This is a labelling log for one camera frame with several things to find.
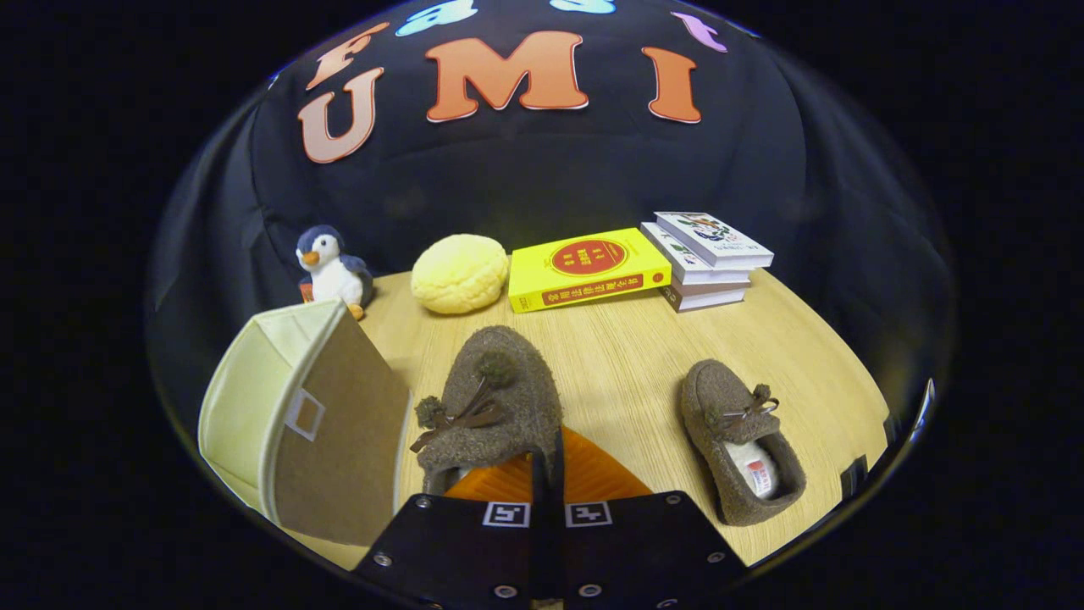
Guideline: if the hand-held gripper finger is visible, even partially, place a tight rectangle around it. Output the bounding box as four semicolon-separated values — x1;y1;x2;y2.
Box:
354;451;550;610
555;426;750;610

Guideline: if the brown fuzzy shoe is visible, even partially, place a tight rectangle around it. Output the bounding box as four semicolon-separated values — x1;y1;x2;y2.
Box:
680;359;807;527
410;325;564;496

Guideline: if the brown fabric storage box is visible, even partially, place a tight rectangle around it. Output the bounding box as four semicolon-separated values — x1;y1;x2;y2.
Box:
197;298;413;547

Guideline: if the yellow book with red label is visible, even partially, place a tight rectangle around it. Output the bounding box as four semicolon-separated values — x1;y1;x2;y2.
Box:
508;227;672;314

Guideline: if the yellow bun-shaped plush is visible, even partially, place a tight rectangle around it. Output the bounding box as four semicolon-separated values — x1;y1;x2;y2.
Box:
411;234;511;315

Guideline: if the plain white book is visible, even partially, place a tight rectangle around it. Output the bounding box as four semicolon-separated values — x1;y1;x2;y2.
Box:
640;222;755;286

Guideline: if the penguin plush toy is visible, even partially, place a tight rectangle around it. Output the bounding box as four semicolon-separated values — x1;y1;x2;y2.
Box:
295;225;375;321

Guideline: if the black backdrop cloth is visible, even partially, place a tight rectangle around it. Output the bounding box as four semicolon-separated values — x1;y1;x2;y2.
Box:
148;0;958;424

